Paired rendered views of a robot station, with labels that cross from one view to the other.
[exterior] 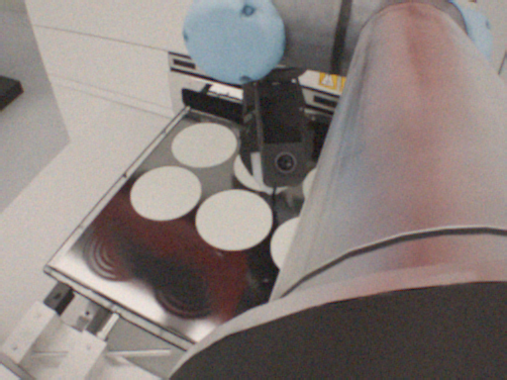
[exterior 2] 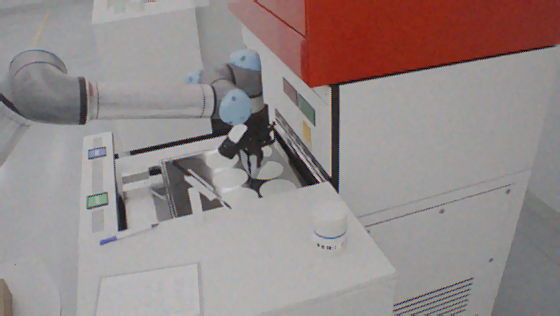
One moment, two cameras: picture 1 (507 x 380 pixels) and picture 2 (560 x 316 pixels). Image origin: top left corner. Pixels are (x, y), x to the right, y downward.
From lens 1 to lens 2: 1.00 m
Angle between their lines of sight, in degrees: 40
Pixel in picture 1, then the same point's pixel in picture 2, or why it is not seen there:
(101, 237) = (186, 161)
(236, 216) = (231, 177)
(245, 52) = not seen: hidden behind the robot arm
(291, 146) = (232, 142)
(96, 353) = (144, 185)
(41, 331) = (138, 173)
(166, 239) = (202, 172)
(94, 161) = not seen: hidden behind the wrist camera
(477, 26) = (228, 96)
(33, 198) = (192, 147)
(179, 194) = (225, 162)
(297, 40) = not seen: hidden behind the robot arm
